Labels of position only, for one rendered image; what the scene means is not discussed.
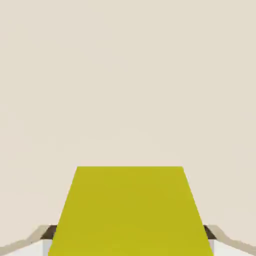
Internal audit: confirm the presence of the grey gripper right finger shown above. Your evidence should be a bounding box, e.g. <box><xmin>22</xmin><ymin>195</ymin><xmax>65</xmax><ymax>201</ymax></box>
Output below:
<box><xmin>202</xmin><ymin>224</ymin><xmax>256</xmax><ymax>256</ymax></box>

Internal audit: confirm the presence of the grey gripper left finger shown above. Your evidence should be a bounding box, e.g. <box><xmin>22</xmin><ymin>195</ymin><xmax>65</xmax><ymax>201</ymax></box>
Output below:
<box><xmin>0</xmin><ymin>224</ymin><xmax>58</xmax><ymax>256</ymax></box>

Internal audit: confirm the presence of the small yellow cube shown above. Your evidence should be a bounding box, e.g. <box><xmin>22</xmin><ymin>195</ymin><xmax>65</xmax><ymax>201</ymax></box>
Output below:
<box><xmin>47</xmin><ymin>165</ymin><xmax>215</xmax><ymax>256</ymax></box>

